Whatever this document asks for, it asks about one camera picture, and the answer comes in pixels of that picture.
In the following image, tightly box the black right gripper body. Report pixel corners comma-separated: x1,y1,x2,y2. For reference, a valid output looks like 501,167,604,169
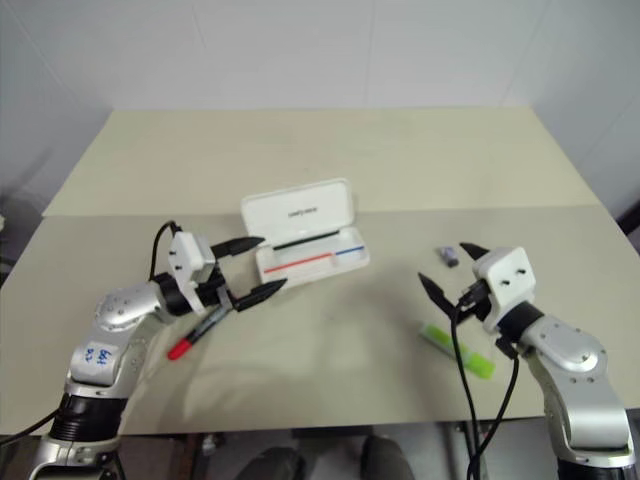
452,279,494,321

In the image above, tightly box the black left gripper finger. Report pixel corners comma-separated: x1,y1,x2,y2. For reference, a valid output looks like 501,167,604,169
230,278,289,314
209,235,266,259

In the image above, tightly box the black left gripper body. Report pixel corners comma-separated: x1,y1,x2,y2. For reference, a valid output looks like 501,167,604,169
197,259,236,311

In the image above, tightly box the small purple grey eraser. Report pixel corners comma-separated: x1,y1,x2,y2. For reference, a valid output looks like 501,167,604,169
433,244,460,267

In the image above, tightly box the green highlighter pen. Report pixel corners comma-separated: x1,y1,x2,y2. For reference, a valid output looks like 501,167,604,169
418,322,497,379

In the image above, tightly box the white plastic pencil case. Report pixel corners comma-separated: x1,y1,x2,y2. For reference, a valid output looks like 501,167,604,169
240,177,372,287

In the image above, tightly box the black marker with red cap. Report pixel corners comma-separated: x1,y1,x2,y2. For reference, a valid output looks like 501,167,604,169
167,302,234,361

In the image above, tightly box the red and blue thin stick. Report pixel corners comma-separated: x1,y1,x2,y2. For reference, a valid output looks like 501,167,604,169
262,245,364,274

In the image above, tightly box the thin black pen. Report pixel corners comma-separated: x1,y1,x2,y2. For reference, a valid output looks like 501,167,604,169
272,230,339,251

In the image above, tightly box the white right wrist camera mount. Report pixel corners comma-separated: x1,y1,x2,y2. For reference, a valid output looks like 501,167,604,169
472,246,537,334

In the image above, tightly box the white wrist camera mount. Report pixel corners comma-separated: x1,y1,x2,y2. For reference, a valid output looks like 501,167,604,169
472,246,537,334
167,232,216,315

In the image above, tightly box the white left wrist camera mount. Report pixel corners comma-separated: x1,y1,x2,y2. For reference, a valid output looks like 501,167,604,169
167,232,216,315

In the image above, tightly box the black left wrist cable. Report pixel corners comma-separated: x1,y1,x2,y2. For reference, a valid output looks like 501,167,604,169
149,221,184,281

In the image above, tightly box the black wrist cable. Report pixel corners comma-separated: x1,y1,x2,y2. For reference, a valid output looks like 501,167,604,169
467,339,524,480
149,221,184,281
449,284,489,480

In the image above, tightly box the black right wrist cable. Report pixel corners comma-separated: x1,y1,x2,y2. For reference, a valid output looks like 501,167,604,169
449,284,489,480
467,339,524,480

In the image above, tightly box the black loose cable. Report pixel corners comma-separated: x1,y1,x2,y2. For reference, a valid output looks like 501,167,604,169
0,410,61,447

